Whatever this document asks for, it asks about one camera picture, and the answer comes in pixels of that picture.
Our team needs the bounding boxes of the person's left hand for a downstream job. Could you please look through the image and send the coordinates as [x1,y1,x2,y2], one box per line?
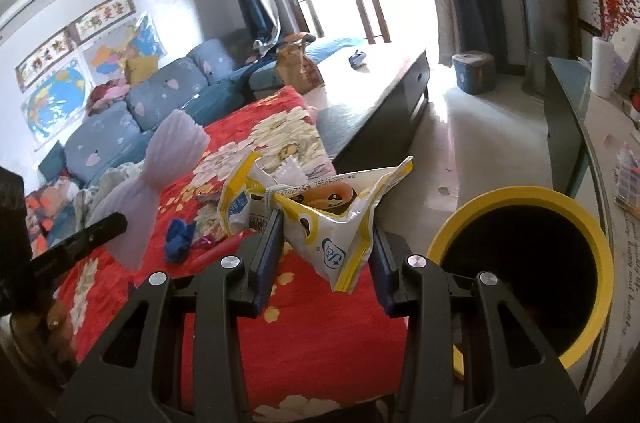
[12,290,81,364]

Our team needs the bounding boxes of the red berry branches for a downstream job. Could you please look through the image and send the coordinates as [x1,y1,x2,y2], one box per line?
[587,0,640,44]

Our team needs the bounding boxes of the white paper towel roll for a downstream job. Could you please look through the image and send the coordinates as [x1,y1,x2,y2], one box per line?
[590,36,615,99]

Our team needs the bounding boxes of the red floral blanket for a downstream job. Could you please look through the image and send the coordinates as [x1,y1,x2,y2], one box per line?
[50,86,411,421]

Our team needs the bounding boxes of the clear box of colourful items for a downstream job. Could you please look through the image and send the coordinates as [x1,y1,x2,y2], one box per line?
[612,143,640,219]

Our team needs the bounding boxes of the crumpled blue cloth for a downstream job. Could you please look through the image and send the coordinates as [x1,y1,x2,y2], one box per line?
[164,219,197,264]

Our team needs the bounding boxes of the world map poster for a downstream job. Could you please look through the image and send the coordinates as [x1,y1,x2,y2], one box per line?
[20,58,93,151]

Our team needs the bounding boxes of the yellow pillow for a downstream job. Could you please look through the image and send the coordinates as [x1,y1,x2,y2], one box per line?
[125,54,160,85]

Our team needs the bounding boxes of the brown paper bag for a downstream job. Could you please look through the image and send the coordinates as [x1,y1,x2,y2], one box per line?
[275,32,326,94]

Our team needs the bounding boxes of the country map poster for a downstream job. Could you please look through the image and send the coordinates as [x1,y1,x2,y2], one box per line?
[82,13,167,76]

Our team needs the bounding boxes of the glass top side cabinet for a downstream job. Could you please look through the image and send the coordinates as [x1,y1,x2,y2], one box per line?
[542,56,640,384]

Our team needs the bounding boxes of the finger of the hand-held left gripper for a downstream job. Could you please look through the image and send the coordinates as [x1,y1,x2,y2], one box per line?
[27,212,128,276]

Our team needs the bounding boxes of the white foam fruit net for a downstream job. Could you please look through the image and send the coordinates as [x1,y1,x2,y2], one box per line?
[87,108,211,269]

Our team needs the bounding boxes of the blue round stool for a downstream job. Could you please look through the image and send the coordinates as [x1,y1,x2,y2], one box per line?
[451,52,497,95]

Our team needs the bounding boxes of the blue patterned sofa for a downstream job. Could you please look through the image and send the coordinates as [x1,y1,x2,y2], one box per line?
[37,38,281,189]

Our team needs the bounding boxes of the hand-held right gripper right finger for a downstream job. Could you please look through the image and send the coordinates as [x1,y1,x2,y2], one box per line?
[370,225,586,423]

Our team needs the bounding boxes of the white serrated wrapper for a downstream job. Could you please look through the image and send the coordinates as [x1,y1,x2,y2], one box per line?
[276,157,313,191]

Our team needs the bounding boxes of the yellow white snack bag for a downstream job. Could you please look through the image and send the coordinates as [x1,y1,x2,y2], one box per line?
[217,150,416,294]

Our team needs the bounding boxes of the yellow rimmed trash bin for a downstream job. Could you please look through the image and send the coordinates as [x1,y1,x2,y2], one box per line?
[425,187,615,379]

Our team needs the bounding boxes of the colourful clothes pile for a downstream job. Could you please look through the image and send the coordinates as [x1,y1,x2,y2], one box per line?
[25,176,83,249]

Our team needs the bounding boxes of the long framed embroidery picture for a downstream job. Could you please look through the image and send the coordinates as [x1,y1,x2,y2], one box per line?
[15,28,76,93]
[67,0,137,44]

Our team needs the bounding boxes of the pink clothes pile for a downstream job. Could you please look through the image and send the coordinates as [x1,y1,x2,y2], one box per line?
[85,80,132,114]

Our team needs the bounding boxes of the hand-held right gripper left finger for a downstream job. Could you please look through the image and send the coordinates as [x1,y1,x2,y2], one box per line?
[55,208,286,423]

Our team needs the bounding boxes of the dark coffee table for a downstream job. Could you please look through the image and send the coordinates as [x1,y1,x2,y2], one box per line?
[300,40,431,174]

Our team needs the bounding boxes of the pale green cloth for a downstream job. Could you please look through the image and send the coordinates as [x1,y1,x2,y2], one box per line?
[75,163,146,224]

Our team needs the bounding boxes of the blue quilted mat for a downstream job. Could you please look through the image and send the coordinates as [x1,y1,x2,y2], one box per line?
[305,36,366,60]

